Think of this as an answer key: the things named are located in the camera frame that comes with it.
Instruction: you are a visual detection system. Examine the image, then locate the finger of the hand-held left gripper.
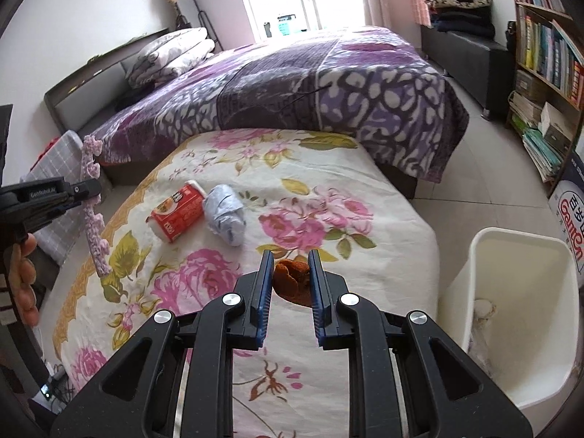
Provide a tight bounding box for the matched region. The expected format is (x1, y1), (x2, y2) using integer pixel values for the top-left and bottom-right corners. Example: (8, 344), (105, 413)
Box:
(57, 179), (102, 211)

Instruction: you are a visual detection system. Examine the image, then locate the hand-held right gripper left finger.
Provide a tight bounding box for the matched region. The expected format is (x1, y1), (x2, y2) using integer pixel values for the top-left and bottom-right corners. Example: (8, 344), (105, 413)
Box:
(50, 250), (277, 438)

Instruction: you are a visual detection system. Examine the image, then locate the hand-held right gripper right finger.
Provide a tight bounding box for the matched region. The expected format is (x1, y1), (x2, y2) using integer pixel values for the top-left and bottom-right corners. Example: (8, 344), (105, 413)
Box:
(308, 249), (534, 438)

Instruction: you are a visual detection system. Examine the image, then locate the orange peel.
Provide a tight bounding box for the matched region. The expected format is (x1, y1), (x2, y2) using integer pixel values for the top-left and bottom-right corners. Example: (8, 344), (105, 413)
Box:
(273, 259), (315, 308)

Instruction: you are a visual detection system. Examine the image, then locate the pink crochet strip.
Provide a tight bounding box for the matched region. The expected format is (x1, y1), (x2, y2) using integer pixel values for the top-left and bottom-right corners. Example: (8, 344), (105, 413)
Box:
(81, 134), (112, 278)

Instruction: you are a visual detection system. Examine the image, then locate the white plastic trash bin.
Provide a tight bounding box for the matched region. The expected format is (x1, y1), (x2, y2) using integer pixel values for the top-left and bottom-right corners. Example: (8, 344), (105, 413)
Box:
(440, 227), (580, 411)

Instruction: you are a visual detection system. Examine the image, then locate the person's left hand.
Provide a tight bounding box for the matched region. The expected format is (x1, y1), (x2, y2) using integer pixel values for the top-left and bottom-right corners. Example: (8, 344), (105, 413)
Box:
(0, 233), (41, 329)

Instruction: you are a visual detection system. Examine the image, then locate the grey checkered cloth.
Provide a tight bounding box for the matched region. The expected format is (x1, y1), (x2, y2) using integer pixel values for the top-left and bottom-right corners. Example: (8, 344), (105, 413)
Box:
(20, 130), (103, 265)

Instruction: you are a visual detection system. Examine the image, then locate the red cloth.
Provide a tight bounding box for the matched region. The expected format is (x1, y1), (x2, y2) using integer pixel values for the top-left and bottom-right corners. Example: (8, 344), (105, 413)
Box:
(34, 134), (61, 166)

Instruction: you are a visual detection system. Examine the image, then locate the red instant noodle cup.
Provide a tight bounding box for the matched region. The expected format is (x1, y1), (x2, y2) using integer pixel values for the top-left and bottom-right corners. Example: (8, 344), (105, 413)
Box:
(147, 180), (207, 243)

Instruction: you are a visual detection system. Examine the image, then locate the crumpled grey-blue paper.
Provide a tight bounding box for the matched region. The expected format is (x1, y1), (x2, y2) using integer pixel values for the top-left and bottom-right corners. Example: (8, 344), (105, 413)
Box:
(202, 184), (247, 248)

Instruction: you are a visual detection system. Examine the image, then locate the floral covered table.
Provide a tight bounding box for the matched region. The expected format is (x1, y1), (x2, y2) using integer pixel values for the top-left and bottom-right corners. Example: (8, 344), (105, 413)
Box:
(52, 128), (441, 438)

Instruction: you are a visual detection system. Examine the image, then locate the grey floral pillow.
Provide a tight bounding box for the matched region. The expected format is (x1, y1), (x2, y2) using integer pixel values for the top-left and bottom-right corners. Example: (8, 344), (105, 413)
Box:
(137, 27), (208, 62)
(125, 39), (215, 89)

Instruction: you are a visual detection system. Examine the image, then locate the white crumpled tissue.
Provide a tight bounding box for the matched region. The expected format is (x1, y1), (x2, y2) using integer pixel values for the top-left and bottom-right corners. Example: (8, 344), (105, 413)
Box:
(473, 299), (497, 321)

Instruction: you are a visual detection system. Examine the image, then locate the blue water carton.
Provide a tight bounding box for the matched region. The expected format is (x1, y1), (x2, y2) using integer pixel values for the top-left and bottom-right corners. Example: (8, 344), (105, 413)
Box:
(547, 150), (584, 288)

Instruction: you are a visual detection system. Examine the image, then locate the stack of teal books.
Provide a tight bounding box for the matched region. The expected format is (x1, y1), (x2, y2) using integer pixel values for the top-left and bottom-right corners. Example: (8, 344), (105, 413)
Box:
(522, 128), (564, 183)

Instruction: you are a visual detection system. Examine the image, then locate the black bench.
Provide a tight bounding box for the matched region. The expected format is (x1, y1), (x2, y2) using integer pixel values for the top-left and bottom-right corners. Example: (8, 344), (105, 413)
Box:
(420, 25), (509, 119)

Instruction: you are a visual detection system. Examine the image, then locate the stack of pale books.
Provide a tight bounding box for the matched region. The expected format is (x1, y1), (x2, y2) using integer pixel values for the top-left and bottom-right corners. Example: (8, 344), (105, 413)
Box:
(508, 91), (543, 135)

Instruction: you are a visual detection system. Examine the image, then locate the beige cardboard box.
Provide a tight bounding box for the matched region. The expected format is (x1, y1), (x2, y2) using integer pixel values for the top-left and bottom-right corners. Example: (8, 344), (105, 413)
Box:
(538, 103), (573, 153)

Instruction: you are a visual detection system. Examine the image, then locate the grey storage box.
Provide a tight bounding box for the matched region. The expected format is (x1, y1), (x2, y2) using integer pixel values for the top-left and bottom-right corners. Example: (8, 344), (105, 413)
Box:
(515, 69), (546, 101)

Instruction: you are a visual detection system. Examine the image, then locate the wooden bookshelf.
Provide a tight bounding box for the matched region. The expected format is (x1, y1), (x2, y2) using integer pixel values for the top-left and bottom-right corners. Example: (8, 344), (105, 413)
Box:
(504, 0), (584, 183)

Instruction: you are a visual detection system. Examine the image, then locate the pile of folded clothes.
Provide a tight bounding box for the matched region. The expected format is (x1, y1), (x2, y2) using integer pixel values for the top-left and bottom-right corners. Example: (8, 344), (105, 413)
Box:
(422, 0), (496, 39)

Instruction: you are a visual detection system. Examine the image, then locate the row of upright books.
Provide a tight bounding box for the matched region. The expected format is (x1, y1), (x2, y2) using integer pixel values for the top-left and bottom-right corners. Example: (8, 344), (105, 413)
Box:
(520, 14), (584, 103)

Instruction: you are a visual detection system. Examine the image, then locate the tangle of black cables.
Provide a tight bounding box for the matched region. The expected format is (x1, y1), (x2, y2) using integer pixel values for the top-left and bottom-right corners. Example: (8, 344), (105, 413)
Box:
(40, 365), (79, 403)

